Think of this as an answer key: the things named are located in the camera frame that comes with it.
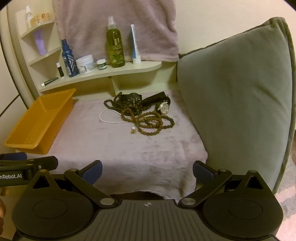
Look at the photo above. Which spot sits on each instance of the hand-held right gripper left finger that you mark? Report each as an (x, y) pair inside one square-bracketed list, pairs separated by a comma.
[(93, 172)]

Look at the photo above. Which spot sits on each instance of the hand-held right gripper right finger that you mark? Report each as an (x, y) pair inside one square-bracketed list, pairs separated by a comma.
[(201, 172)]

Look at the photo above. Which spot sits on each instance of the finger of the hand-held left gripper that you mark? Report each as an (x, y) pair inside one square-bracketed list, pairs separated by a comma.
[(44, 162), (13, 156)]

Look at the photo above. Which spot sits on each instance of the orange plastic basket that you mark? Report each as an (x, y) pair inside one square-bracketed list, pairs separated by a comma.
[(39, 122)]

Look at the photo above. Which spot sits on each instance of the small pearl earring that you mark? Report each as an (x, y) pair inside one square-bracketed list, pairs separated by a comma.
[(133, 131)]

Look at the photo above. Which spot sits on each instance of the black tube with white cap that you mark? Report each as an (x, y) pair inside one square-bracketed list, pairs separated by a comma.
[(49, 81)]

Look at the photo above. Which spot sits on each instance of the grey velvet cushion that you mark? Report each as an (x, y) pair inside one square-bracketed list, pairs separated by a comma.
[(235, 99)]

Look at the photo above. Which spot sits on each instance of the black wrist watch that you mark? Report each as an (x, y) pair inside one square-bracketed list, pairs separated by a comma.
[(133, 97)]

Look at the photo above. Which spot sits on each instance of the cream curved headboard panel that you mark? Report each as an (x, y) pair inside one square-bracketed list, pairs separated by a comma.
[(13, 69)]

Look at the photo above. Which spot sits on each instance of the patterned rug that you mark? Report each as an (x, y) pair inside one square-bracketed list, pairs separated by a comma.
[(288, 197)]

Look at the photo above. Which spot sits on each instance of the small black white-capped bottle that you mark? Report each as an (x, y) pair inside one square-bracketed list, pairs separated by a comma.
[(60, 70)]

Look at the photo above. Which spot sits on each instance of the blue spray bottle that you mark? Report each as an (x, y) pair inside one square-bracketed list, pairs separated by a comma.
[(69, 60)]

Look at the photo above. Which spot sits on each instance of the large white jar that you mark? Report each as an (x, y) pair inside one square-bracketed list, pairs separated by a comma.
[(85, 65)]

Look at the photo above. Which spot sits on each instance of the small white green jar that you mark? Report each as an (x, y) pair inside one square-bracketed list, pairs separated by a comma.
[(101, 64)]

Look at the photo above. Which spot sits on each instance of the cream shelf unit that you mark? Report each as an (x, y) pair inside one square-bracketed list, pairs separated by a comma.
[(129, 69)]

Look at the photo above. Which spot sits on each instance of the purple tube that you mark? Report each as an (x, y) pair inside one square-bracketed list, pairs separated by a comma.
[(39, 42)]

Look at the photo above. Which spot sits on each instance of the green spray bottle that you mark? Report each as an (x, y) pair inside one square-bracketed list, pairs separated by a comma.
[(115, 46)]

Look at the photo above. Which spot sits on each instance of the blue and white tube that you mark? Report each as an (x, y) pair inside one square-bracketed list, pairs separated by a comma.
[(135, 46)]

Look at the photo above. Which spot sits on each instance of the beige round box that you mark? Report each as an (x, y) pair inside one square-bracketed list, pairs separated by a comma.
[(40, 19)]

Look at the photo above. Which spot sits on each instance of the small clear bottle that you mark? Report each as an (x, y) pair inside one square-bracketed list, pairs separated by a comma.
[(28, 14)]

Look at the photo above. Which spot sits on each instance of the mauve hanging towel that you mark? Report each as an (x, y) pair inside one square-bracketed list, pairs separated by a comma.
[(115, 23)]

